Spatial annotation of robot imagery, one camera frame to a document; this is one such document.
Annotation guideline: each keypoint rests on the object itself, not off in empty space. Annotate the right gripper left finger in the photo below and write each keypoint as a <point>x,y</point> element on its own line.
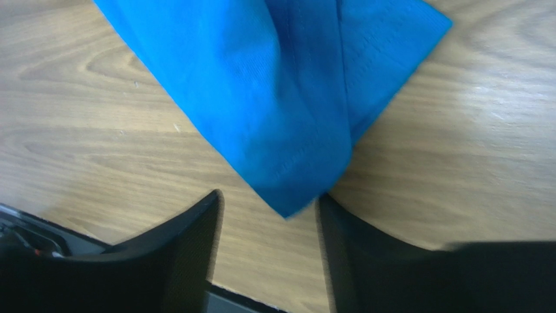
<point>165,269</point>

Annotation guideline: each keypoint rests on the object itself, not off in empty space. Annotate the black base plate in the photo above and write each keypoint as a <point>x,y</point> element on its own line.
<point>55,240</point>

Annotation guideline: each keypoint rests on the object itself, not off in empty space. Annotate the blue t shirt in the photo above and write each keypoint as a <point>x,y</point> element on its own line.
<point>283,90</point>

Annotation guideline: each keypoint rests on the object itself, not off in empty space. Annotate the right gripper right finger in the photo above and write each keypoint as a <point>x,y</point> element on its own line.
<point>369,270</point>

